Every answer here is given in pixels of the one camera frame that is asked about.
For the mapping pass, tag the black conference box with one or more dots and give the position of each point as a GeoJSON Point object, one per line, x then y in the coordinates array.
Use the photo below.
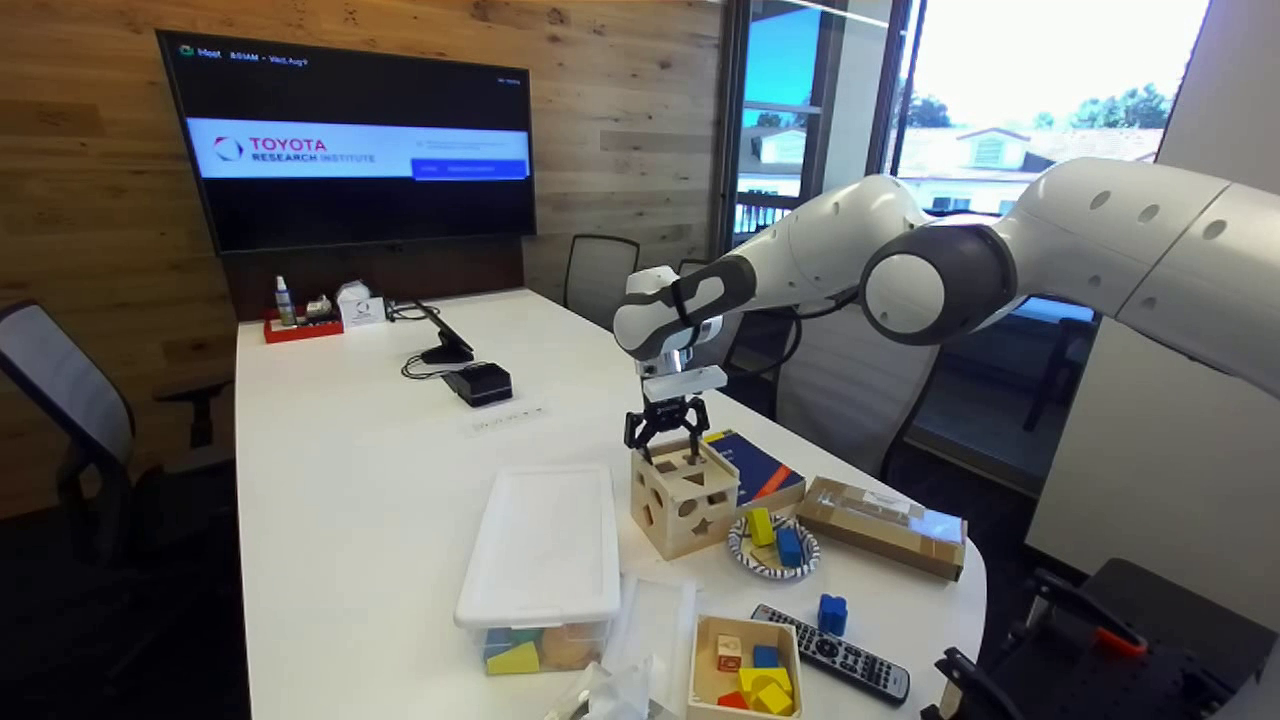
{"type": "Point", "coordinates": [482, 385]}

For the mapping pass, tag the yellow rectangular block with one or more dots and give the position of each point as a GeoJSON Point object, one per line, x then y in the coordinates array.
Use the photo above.
{"type": "Point", "coordinates": [760, 526]}

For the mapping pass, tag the wooden tray of blocks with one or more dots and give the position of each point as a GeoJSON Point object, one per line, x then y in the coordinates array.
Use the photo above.
{"type": "Point", "coordinates": [702, 667]}

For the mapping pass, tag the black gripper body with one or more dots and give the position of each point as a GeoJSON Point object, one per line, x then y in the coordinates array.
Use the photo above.
{"type": "Point", "coordinates": [671, 409]}

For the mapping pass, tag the black mesh office chair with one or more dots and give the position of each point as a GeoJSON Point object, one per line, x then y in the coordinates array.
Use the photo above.
{"type": "Point", "coordinates": [602, 275]}

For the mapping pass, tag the yellow block in bin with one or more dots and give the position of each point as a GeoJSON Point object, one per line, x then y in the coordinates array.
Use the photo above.
{"type": "Point", "coordinates": [515, 659]}

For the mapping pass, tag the black office chair orange detail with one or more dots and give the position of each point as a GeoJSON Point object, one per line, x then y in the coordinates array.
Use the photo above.
{"type": "Point", "coordinates": [1132, 642]}

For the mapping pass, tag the blue patterned paper plate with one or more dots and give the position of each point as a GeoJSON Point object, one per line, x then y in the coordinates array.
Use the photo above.
{"type": "Point", "coordinates": [764, 561]}

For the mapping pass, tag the red desk tray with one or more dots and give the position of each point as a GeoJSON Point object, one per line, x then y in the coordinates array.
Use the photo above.
{"type": "Point", "coordinates": [304, 330]}

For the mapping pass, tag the brown cardboard box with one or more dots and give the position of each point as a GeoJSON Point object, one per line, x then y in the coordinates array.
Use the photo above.
{"type": "Point", "coordinates": [885, 526]}

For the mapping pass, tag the black angled desk device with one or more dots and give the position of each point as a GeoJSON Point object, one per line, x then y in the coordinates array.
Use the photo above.
{"type": "Point", "coordinates": [446, 343]}

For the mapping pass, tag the clear plastic container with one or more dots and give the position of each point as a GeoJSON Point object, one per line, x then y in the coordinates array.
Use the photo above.
{"type": "Point", "coordinates": [660, 633]}

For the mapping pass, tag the wooden lid with shape holes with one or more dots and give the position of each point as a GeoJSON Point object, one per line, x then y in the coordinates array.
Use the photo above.
{"type": "Point", "coordinates": [685, 463]}

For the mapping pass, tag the blue book with orange stripe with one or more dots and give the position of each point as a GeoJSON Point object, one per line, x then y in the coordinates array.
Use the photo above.
{"type": "Point", "coordinates": [760, 465]}

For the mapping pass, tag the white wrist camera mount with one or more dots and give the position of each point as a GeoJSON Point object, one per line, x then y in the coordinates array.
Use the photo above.
{"type": "Point", "coordinates": [685, 383]}

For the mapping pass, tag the small clear bottle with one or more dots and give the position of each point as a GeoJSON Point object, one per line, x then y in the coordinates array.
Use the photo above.
{"type": "Point", "coordinates": [286, 304]}

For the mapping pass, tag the wooden shape sorter cube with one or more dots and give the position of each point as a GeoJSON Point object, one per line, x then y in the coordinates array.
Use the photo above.
{"type": "Point", "coordinates": [702, 521]}

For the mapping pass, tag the black remote control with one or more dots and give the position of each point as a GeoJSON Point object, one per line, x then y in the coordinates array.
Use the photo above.
{"type": "Point", "coordinates": [842, 662]}

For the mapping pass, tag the wall mounted tv screen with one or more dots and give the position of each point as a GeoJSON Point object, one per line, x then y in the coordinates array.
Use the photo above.
{"type": "Point", "coordinates": [347, 143]}

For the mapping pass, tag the white bin lid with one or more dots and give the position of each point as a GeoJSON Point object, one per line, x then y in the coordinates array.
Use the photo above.
{"type": "Point", "coordinates": [546, 543]}

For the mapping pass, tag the yellow blocks in tray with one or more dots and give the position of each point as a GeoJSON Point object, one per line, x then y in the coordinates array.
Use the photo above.
{"type": "Point", "coordinates": [768, 688]}

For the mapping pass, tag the clear plastic storage bin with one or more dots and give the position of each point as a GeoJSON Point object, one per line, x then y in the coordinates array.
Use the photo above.
{"type": "Point", "coordinates": [574, 649]}

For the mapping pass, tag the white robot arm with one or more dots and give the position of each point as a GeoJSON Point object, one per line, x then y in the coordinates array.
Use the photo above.
{"type": "Point", "coordinates": [933, 261]}

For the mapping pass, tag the white desk organiser object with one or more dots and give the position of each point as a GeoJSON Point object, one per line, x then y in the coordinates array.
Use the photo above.
{"type": "Point", "coordinates": [360, 304]}

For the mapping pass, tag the dark framed window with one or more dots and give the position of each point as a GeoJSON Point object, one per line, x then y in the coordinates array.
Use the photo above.
{"type": "Point", "coordinates": [1025, 64]}

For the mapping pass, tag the small blue cube block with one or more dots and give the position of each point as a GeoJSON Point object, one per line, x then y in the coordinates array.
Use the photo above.
{"type": "Point", "coordinates": [835, 615]}

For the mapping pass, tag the blue rectangular block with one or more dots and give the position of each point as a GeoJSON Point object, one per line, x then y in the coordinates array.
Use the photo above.
{"type": "Point", "coordinates": [794, 544]}

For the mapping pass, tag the grey back office chair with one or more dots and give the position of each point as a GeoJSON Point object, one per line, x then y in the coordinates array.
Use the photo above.
{"type": "Point", "coordinates": [61, 385]}

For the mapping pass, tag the white robot stand panel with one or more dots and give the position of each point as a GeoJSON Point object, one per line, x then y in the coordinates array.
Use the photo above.
{"type": "Point", "coordinates": [1163, 482]}

